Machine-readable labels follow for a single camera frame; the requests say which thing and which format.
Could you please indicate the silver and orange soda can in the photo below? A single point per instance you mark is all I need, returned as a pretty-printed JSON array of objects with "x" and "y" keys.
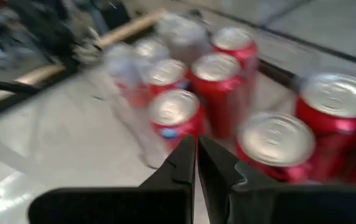
[
  {"x": 122, "y": 65},
  {"x": 151, "y": 48}
]

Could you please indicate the silver and red soda can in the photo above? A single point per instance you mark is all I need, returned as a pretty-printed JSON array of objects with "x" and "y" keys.
[{"x": 181, "y": 34}]

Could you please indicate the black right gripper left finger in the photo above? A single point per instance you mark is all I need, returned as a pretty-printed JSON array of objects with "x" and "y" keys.
[{"x": 134, "y": 205}]

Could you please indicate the clear plastic bin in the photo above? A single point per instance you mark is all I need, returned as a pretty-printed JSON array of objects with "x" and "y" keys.
[
  {"x": 112, "y": 81},
  {"x": 140, "y": 137},
  {"x": 259, "y": 93}
]

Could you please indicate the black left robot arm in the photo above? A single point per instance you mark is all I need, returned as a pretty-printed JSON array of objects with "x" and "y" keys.
[{"x": 44, "y": 28}]

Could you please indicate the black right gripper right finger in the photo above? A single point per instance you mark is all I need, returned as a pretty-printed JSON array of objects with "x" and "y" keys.
[{"x": 259, "y": 205}]

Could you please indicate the clear plastic container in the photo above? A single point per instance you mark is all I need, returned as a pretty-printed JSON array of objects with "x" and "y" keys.
[{"x": 277, "y": 73}]

